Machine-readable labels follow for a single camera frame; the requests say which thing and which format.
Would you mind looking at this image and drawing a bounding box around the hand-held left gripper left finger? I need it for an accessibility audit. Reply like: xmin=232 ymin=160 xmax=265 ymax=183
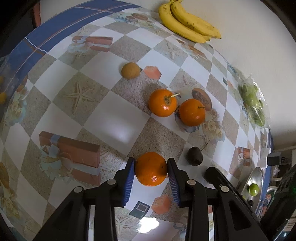
xmin=32 ymin=157 xmax=136 ymax=241

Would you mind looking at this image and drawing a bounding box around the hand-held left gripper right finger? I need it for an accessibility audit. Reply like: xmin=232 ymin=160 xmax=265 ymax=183
xmin=166 ymin=158 xmax=270 ymax=241

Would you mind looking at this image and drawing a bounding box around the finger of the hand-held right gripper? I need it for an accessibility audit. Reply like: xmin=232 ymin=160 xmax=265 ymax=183
xmin=204 ymin=167 xmax=241 ymax=198

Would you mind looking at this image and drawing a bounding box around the dark plum with stem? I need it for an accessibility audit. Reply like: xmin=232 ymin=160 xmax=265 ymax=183
xmin=186 ymin=141 xmax=210 ymax=166

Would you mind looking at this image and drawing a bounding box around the orange tangerine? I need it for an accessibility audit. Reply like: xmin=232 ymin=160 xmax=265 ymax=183
xmin=135 ymin=152 xmax=167 ymax=186
xmin=148 ymin=89 xmax=180 ymax=118
xmin=179 ymin=98 xmax=206 ymax=127

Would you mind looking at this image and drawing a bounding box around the large green jujube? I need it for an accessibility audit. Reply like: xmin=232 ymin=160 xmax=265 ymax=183
xmin=248 ymin=183 xmax=259 ymax=196

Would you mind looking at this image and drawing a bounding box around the round steel plate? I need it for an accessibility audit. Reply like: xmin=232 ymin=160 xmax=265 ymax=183
xmin=239 ymin=167 xmax=264 ymax=214

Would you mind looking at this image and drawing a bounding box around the small brown round fruit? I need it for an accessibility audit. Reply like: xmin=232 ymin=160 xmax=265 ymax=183
xmin=121 ymin=62 xmax=140 ymax=80

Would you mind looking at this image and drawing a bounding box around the pile of small green fruits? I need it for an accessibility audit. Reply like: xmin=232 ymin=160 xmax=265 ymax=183
xmin=240 ymin=83 xmax=266 ymax=127

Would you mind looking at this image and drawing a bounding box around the pile of small orange fruits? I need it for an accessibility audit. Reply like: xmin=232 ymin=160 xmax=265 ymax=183
xmin=0 ymin=76 xmax=7 ymax=105

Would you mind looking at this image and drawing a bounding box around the clear bag of green fruit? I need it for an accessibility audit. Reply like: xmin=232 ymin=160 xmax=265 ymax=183
xmin=238 ymin=75 xmax=271 ymax=128

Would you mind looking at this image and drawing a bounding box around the yellow banana bunch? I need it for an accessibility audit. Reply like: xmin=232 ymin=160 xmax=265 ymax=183
xmin=158 ymin=0 xmax=222 ymax=44

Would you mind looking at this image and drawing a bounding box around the clear plastic fruit box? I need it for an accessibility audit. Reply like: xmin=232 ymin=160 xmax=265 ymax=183
xmin=0 ymin=56 xmax=29 ymax=121

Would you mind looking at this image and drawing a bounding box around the reddish brown board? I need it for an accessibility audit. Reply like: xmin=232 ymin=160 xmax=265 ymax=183
xmin=32 ymin=0 xmax=42 ymax=26

